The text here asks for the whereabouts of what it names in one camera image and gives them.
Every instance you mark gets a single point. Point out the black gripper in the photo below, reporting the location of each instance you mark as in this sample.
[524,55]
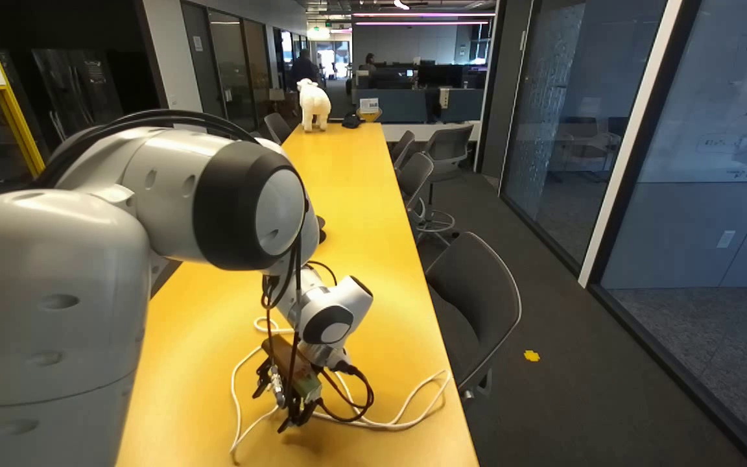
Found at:
[282,392]

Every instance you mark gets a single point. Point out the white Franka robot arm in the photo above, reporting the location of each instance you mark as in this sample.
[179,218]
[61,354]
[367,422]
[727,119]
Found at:
[44,302]

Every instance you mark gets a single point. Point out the dark office chair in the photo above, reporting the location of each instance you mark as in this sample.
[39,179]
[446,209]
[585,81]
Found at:
[414,177]
[400,148]
[479,285]
[277,127]

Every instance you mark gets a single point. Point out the yellow floor disc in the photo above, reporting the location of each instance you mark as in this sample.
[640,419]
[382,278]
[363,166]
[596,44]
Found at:
[533,356]

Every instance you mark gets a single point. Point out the small black desk item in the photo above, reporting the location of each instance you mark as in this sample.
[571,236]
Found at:
[352,123]

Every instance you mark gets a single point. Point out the white plush dog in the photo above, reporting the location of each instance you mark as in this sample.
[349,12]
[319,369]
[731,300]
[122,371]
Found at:
[313,105]

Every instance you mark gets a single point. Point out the small clear box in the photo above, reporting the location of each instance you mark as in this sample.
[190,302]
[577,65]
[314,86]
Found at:
[370,109]

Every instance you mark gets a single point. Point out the grey office chair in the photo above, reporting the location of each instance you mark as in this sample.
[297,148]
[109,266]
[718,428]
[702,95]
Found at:
[453,144]

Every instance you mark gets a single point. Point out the grey textured column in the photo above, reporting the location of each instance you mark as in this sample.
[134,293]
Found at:
[546,131]

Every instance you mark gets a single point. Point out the pink ceiling light strip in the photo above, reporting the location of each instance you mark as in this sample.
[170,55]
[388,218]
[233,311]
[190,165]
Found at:
[443,16]

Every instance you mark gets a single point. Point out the gold wrist camera bar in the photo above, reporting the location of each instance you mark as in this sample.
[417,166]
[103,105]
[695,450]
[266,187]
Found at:
[292,363]

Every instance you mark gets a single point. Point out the yellow metal frame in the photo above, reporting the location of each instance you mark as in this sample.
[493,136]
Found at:
[25,131]

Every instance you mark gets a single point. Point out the white frame post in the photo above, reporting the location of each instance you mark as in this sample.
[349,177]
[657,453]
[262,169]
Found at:
[628,145]

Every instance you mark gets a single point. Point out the white wall outlet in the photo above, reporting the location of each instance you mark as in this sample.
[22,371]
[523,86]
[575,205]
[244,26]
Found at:
[727,240]

